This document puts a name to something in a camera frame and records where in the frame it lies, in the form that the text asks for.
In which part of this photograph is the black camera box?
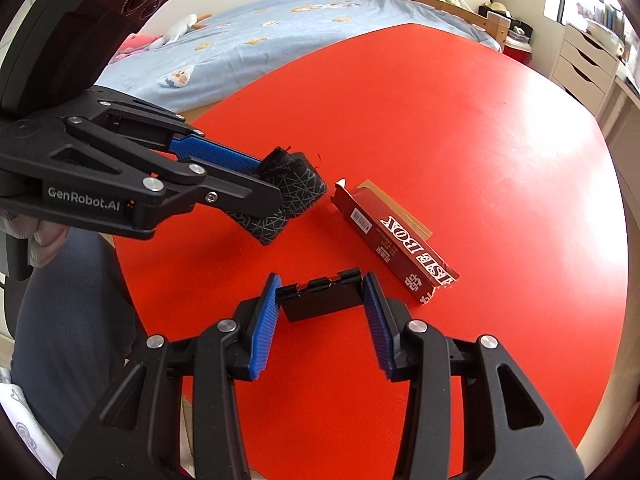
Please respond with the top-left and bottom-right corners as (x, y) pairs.
(1, 0), (168, 114)

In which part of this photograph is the tan cardboard piece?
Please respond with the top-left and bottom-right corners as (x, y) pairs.
(357, 180), (433, 240)

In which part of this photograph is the red table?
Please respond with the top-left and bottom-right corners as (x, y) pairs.
(116, 25), (628, 478)

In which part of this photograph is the wooden bed frame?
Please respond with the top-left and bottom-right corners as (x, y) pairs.
(411, 0), (510, 48)

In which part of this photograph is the black plastic stand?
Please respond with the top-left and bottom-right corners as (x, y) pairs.
(277, 268), (363, 322)

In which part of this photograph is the bed with blue sheet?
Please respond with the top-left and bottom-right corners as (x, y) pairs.
(98, 0), (500, 113)

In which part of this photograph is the white drawer cabinet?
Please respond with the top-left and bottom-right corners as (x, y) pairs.
(550, 25), (618, 117)

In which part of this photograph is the white plush toy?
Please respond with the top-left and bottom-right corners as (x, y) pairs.
(149, 14), (210, 50)

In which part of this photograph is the black patterned cloth roll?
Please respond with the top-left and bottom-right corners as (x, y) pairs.
(227, 148), (328, 245)

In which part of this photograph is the dark red paper box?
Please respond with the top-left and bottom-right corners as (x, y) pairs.
(331, 179), (459, 304)

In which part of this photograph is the grey gloved left hand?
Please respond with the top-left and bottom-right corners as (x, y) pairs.
(1, 210), (70, 268)

